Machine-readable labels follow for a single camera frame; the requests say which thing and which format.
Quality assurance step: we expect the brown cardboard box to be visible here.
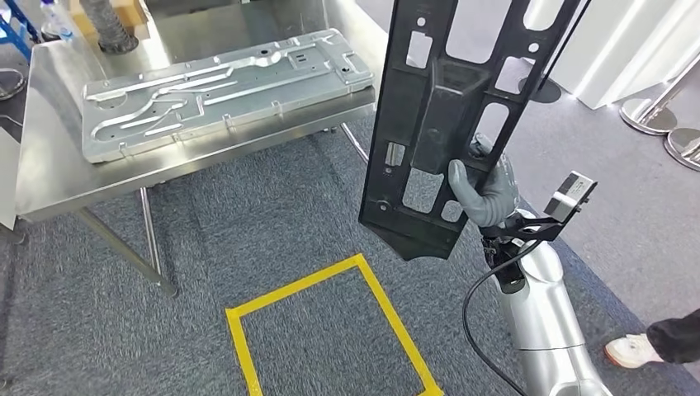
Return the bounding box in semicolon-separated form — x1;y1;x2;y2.
68;0;151;42

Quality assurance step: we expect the black plastic frame part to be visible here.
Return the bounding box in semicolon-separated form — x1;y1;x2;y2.
357;0;584;262

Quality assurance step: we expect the yellow floor tape square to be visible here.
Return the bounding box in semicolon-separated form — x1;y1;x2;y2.
225;252;445;396

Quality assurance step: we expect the white lit display panel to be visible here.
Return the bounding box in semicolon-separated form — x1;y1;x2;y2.
546;0;700;111

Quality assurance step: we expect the black round base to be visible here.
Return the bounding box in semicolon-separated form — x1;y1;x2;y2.
0;68;26;101

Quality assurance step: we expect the person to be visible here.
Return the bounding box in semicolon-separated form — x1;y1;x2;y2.
603;309;700;370

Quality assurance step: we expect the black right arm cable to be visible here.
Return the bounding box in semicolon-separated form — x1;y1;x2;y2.
461;240;542;396

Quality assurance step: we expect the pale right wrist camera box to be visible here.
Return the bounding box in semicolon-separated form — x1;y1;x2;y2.
544;171;598;224

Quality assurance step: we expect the stamped silver metal plate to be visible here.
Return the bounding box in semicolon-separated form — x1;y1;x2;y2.
80;28;376;165

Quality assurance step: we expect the clear plastic bottle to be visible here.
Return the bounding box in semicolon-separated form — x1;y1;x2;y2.
39;0;75;44

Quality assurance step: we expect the chrome stanchion post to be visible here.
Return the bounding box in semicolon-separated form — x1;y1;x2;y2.
663;126;700;173
619;54;700;137

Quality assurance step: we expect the grey corrugated hose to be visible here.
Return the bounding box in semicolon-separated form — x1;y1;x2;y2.
78;0;140;55

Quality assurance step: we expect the stainless steel workbench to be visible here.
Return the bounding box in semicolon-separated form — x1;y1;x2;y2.
13;0;390;299

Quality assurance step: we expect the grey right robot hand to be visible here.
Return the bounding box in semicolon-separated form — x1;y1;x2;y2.
447;133;521;229

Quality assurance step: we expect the blue metal frame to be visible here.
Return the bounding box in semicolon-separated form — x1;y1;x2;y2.
0;0;42;62

